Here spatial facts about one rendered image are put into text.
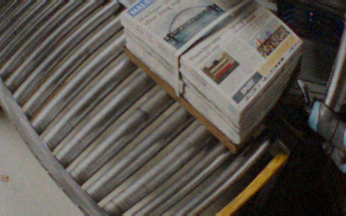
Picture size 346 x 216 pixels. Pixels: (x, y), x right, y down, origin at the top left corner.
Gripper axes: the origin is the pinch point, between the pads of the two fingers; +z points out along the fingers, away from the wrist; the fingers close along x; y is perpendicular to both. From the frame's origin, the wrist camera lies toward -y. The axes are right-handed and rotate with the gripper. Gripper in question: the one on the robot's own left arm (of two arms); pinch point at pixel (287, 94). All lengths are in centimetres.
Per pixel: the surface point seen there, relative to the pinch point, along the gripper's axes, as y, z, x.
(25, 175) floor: -78, 69, 68
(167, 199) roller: 1.6, 2.2, 42.9
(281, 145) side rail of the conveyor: 0.1, -8.6, 12.5
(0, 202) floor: -78, 69, 93
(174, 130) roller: 1.1, 14.3, 28.8
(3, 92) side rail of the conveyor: 2, 60, 60
